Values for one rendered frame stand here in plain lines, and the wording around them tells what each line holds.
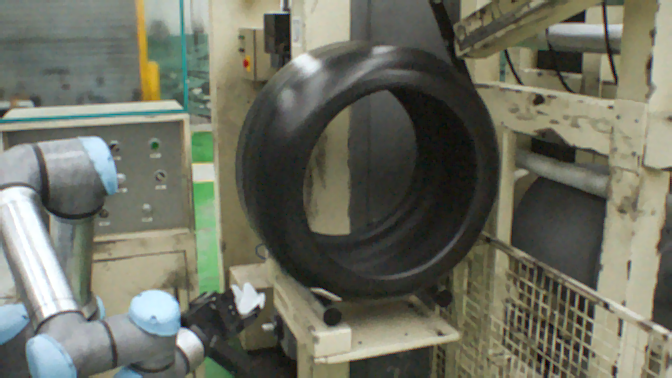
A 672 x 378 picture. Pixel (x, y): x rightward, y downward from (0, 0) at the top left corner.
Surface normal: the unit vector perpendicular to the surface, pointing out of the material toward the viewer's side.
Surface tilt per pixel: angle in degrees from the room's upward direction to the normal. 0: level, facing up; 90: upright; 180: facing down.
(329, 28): 90
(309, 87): 56
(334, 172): 90
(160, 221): 90
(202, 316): 70
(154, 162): 90
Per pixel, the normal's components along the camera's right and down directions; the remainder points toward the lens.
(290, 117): -0.33, -0.21
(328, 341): 0.35, 0.23
